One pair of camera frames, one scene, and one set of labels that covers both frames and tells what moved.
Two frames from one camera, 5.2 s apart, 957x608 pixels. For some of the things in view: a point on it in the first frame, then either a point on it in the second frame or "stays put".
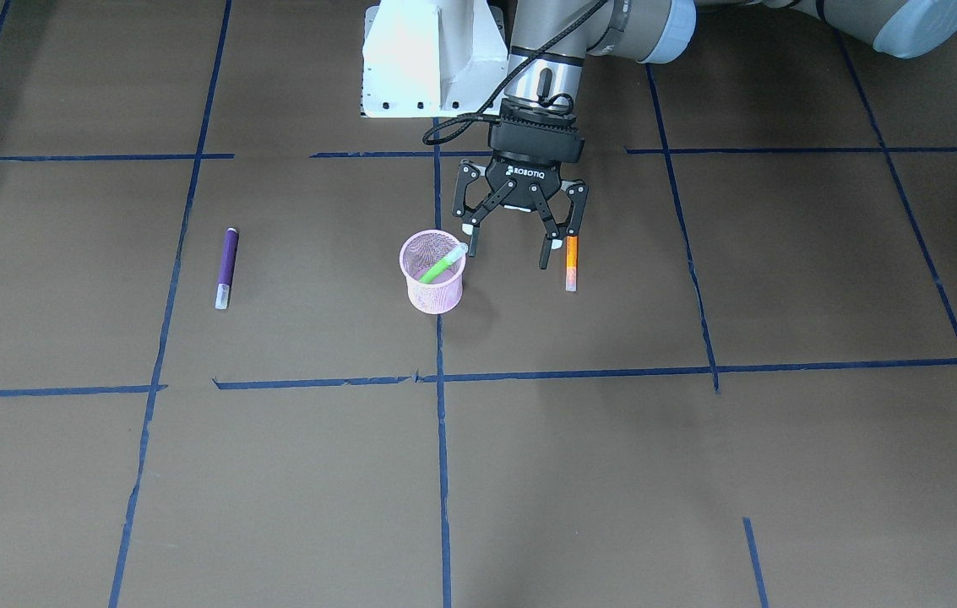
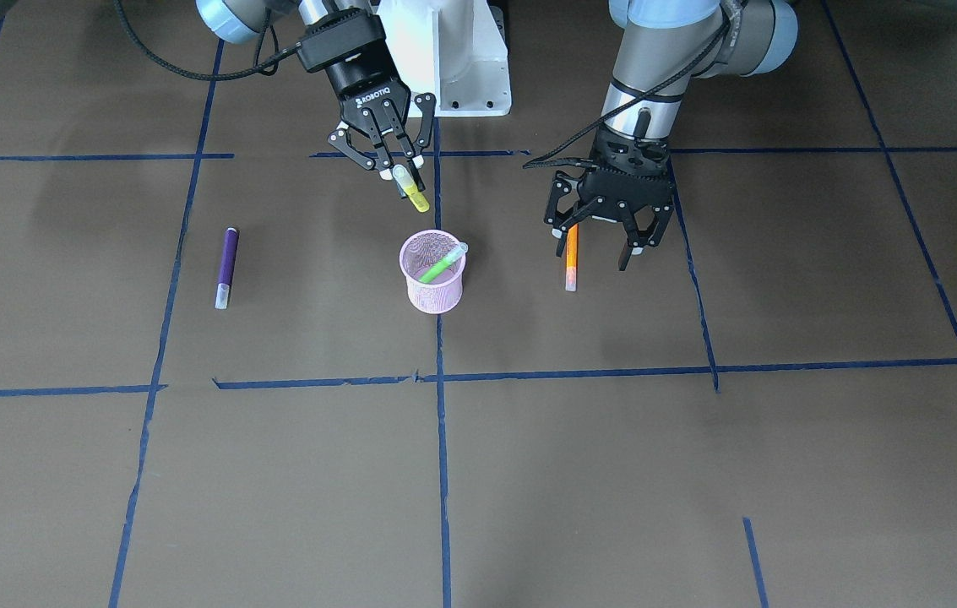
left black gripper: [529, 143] → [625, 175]
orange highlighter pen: [571, 263] stays put
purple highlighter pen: [227, 268] stays put
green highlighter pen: [459, 252] stays put
